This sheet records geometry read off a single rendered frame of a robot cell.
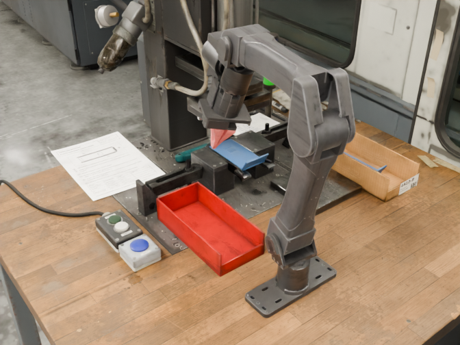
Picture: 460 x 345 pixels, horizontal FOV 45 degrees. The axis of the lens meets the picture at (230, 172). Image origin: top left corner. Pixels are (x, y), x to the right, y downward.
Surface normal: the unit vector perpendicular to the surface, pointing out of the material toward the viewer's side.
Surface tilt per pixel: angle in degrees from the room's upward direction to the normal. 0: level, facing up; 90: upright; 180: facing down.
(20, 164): 0
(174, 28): 90
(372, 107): 90
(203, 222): 0
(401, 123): 90
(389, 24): 90
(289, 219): 81
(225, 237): 0
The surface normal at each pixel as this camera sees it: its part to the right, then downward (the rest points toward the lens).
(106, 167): 0.01, -0.85
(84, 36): 0.56, 0.45
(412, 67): -0.83, 0.30
